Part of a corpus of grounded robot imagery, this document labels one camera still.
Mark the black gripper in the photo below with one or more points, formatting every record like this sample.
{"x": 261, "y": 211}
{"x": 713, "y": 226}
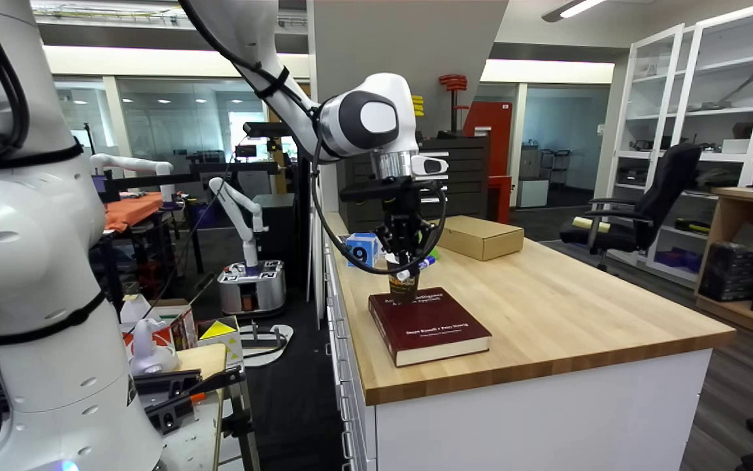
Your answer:
{"x": 404, "y": 200}

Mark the small white robot arm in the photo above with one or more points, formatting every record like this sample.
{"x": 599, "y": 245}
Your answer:
{"x": 241, "y": 213}

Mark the silver robot base box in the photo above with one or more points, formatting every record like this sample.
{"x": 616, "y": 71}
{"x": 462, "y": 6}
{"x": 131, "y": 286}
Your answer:
{"x": 251, "y": 286}

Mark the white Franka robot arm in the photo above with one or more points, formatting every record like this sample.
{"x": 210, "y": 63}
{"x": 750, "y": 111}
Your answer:
{"x": 27, "y": 263}

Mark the brown paper cup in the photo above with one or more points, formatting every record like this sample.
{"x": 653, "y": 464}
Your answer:
{"x": 404, "y": 283}

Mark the blue number cube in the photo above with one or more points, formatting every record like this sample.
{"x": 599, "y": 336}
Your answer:
{"x": 363, "y": 250}

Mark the flat cardboard box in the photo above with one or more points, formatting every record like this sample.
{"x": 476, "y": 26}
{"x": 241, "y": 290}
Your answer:
{"x": 480, "y": 235}

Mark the black drawer cabinet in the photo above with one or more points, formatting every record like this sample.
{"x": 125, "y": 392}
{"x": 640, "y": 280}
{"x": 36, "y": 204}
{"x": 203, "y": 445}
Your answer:
{"x": 459, "y": 178}

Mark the dark red hardcover book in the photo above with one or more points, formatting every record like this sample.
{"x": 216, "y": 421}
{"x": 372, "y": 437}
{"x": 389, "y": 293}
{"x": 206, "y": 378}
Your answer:
{"x": 429, "y": 327}

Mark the red metal cabinet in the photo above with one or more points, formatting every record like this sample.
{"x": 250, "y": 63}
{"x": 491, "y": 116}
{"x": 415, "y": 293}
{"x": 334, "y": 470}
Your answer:
{"x": 491, "y": 140}

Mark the yellow white patterned box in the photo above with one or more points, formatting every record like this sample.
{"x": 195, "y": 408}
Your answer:
{"x": 219, "y": 332}

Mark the white table drawer cabinet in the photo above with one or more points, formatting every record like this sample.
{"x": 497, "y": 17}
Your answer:
{"x": 535, "y": 420}

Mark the black office chair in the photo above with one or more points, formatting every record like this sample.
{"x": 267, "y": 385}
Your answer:
{"x": 654, "y": 204}

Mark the black orange bar clamp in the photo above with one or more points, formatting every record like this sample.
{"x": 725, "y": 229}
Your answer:
{"x": 182, "y": 392}

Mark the orange cloth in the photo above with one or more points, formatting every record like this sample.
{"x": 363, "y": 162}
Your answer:
{"x": 131, "y": 213}

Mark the white spray bottle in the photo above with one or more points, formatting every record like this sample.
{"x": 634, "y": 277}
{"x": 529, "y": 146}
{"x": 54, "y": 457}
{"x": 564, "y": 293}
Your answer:
{"x": 147, "y": 344}

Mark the white glass door cabinet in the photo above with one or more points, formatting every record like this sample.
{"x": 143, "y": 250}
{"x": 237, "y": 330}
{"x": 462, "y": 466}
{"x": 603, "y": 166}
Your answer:
{"x": 708, "y": 88}

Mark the wooden shelf cabinet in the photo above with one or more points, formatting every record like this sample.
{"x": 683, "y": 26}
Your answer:
{"x": 746, "y": 263}

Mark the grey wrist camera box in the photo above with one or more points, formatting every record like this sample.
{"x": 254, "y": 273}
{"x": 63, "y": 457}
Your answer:
{"x": 429, "y": 166}

